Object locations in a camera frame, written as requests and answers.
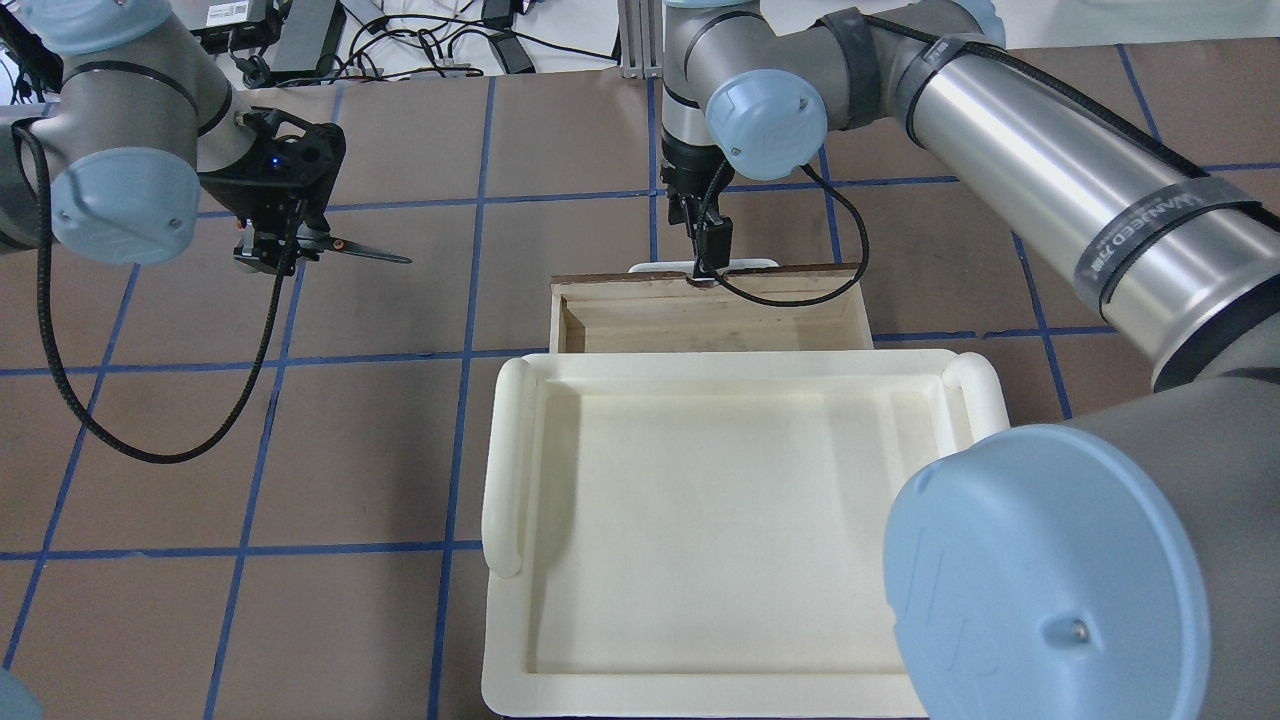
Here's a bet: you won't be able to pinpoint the black braided cable right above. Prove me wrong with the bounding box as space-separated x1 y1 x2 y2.
10 120 301 465

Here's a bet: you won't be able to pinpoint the grey orange handled scissors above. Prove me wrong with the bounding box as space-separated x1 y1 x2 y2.
232 225 413 275

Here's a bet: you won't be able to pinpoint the aluminium frame post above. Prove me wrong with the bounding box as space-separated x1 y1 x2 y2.
617 0 664 79

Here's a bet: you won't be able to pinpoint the black braided cable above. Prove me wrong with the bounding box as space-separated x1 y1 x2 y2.
10 120 301 465
700 160 870 309

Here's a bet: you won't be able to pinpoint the white plastic tray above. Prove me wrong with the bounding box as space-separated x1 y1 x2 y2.
481 348 1010 719

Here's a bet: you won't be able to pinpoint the wooden drawer with white handle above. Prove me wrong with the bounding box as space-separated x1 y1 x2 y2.
548 263 874 354

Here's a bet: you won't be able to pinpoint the silver robot arm image-left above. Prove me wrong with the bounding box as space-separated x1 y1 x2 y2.
660 1 1277 719

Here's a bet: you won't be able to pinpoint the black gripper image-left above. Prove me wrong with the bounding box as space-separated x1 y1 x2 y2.
660 135 736 282

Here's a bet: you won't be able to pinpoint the black braided cable left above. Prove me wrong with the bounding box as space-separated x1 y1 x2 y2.
700 160 870 309

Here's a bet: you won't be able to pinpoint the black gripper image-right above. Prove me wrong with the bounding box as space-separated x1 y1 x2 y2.
200 108 347 273

